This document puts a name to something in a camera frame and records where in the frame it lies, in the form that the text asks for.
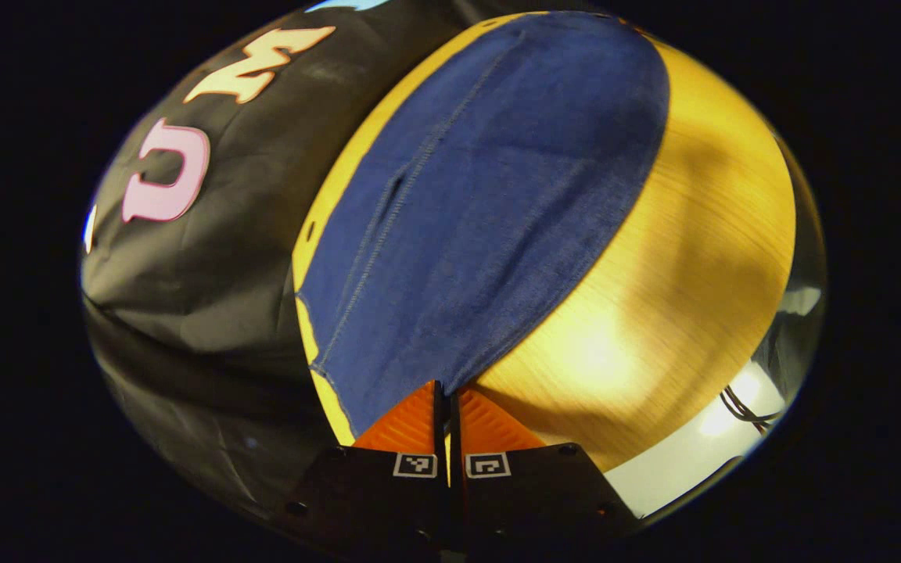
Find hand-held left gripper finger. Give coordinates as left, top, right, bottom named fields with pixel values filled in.
left=449, top=387, right=641, bottom=558
left=275, top=381, right=449, bottom=563

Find blue denim jeans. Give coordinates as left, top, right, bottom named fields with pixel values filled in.
left=294, top=11, right=671, bottom=439

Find black backdrop cloth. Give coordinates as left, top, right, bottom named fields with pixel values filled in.
left=79, top=0, right=639, bottom=523

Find thin black cable bundle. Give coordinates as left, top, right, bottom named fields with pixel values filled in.
left=719, top=385, right=781, bottom=436

